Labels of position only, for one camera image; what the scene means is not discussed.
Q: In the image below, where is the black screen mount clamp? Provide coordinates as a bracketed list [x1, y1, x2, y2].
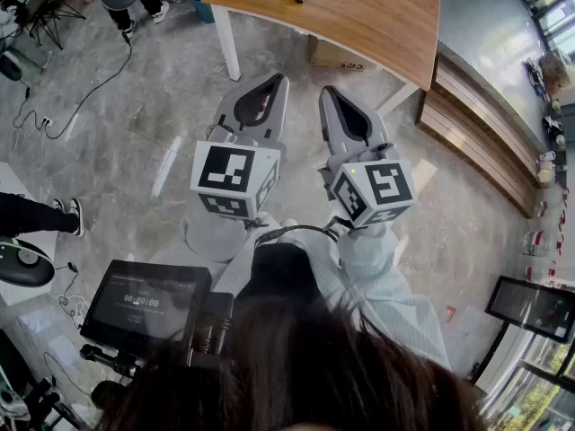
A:
[187, 292, 235, 368]

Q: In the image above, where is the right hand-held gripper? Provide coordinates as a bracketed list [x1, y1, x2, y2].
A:
[319, 85, 417, 229]

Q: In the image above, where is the brown bundle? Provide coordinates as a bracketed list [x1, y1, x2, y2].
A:
[537, 50, 572, 96]

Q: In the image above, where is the person's left forearm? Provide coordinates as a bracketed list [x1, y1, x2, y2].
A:
[150, 204, 257, 286]

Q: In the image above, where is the black handle rod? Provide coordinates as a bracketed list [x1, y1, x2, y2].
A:
[79, 343, 143, 379]

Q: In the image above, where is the black and white round device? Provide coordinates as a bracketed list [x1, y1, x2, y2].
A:
[0, 235, 56, 287]

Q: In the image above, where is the black timer screen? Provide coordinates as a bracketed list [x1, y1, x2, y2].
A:
[79, 259, 213, 354]

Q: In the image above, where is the cardboard box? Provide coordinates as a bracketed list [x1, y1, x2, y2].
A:
[307, 33, 378, 74]

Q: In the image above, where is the wooden table with white legs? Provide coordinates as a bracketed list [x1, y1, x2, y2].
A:
[200, 0, 441, 116]

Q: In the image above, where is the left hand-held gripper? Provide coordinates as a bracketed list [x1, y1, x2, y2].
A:
[191, 73, 291, 219]

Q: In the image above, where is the person's right forearm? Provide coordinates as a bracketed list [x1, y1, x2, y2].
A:
[334, 222, 453, 372]

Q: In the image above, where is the black tripod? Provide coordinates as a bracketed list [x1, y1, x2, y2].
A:
[16, 0, 87, 51]

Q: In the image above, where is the black cable on floor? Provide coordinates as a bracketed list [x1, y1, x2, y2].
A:
[12, 29, 134, 141]

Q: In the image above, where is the person's torso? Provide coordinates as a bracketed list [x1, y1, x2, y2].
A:
[210, 226, 347, 313]

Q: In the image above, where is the wooden slatted bench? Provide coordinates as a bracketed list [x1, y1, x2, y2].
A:
[417, 54, 543, 219]

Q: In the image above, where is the black cable on person's chest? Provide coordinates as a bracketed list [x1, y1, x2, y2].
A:
[253, 224, 343, 251]

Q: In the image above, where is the black framed monitor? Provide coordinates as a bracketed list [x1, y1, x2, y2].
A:
[486, 275, 575, 344]

